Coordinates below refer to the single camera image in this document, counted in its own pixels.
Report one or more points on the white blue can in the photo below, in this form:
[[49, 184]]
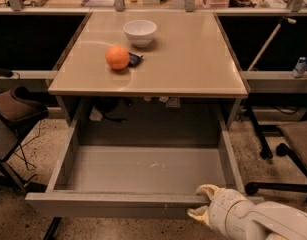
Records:
[[300, 67]]

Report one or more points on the grey top drawer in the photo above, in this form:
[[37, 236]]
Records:
[[145, 160]]

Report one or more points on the white ceramic bowl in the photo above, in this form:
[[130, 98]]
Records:
[[140, 33]]

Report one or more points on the brown office chair left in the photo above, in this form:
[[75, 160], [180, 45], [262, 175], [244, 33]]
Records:
[[30, 138]]

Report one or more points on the dark blue snack packet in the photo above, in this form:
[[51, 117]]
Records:
[[134, 59]]

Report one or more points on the black office chair right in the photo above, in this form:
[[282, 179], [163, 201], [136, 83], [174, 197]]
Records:
[[295, 148]]

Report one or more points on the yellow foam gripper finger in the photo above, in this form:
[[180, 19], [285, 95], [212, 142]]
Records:
[[199, 214], [209, 190]]

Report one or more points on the grey drawer cabinet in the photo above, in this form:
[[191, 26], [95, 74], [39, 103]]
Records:
[[187, 58]]

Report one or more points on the black device on ledge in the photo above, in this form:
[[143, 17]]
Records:
[[5, 73]]

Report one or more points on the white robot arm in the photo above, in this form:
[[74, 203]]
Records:
[[235, 217]]

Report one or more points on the black tripod leg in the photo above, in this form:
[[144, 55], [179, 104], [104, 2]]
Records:
[[52, 229]]

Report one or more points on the orange fruit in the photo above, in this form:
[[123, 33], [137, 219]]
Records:
[[117, 57]]

